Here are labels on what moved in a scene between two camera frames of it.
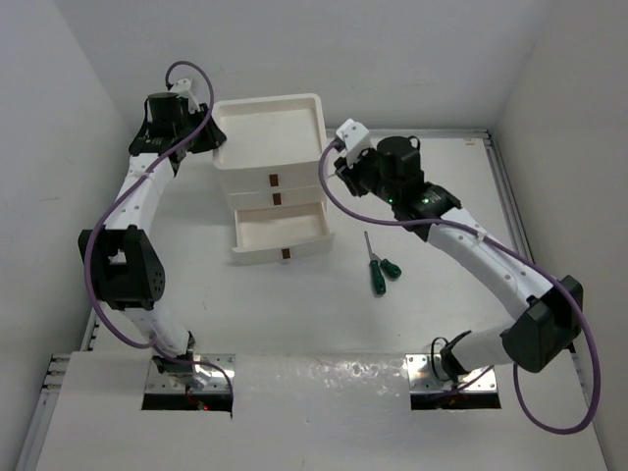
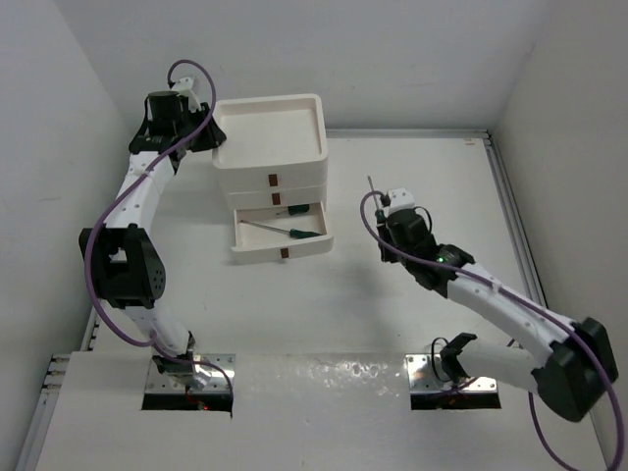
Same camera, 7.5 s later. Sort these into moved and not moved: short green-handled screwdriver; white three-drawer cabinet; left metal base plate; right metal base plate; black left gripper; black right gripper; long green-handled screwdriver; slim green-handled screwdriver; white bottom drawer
Moved: black right gripper; slim green-handled screwdriver; long green-handled screwdriver; short green-handled screwdriver
Not moved: white bottom drawer; white three-drawer cabinet; black left gripper; right metal base plate; left metal base plate
